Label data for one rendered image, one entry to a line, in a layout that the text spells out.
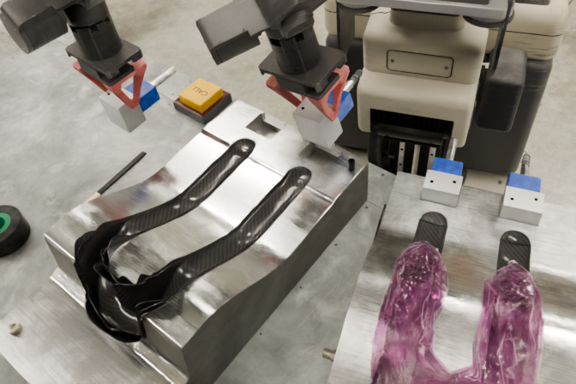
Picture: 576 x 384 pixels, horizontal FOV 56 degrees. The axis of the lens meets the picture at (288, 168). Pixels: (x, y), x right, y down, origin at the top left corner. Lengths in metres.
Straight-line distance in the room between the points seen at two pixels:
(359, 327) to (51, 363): 0.38
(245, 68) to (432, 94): 1.52
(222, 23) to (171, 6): 2.41
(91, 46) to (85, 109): 0.36
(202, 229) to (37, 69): 0.68
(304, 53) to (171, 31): 2.18
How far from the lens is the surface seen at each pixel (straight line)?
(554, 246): 0.80
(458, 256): 0.75
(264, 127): 0.90
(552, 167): 2.11
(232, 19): 0.62
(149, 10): 3.03
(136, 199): 0.80
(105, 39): 0.80
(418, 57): 1.04
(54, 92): 1.23
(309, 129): 0.76
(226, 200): 0.78
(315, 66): 0.69
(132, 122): 0.89
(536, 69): 1.37
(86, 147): 1.06
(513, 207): 0.79
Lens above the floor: 1.48
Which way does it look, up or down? 48 degrees down
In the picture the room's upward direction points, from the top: 7 degrees counter-clockwise
